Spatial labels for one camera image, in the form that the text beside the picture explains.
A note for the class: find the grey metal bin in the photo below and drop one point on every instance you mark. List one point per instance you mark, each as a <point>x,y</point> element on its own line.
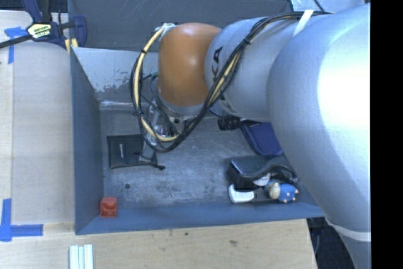
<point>195,167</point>

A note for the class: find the small red block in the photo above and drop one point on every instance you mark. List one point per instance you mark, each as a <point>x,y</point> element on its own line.
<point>109,207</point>

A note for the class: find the blue cloth bag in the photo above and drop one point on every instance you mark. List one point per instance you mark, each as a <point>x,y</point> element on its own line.
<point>263,138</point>

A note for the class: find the white plastic piece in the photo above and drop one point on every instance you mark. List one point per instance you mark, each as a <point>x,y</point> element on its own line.
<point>240,195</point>

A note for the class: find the pale wood flat board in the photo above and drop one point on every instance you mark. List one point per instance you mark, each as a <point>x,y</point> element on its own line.
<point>42,135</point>

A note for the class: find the blue toy figure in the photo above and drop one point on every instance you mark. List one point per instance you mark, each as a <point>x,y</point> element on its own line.
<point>283,191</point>

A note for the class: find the black cylinder on white bracket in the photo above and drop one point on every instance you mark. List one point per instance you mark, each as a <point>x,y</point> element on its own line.
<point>227,123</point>

